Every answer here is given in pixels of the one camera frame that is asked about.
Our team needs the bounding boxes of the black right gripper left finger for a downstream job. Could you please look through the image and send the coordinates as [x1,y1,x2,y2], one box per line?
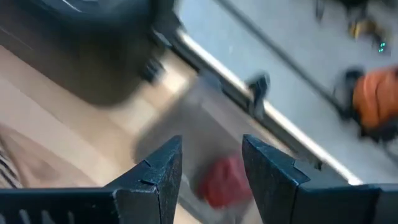
[0,134,183,224]

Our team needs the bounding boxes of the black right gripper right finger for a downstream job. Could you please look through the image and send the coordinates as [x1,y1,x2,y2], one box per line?
[241,134,398,224]

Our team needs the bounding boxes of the red apple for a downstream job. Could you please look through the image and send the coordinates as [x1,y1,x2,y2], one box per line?
[196,154,253,210]

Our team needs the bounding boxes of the clear plastic container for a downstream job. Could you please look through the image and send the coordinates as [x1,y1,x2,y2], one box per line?
[132,73,266,224]

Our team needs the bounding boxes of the orange shop vacuum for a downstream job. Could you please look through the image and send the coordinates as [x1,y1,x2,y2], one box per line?
[343,64,398,142]

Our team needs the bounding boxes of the black two-slot toaster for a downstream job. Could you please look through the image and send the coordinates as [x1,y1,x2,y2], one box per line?
[0,0,177,107]

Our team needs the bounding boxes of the black frame clamp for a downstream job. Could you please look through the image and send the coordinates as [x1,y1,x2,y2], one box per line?
[246,72,271,119]

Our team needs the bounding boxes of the black floor cable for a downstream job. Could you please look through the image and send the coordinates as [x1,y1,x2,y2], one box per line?
[213,0,354,116]

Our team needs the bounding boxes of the yellow floor cable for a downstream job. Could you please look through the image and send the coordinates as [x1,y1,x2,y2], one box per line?
[348,17,379,40]

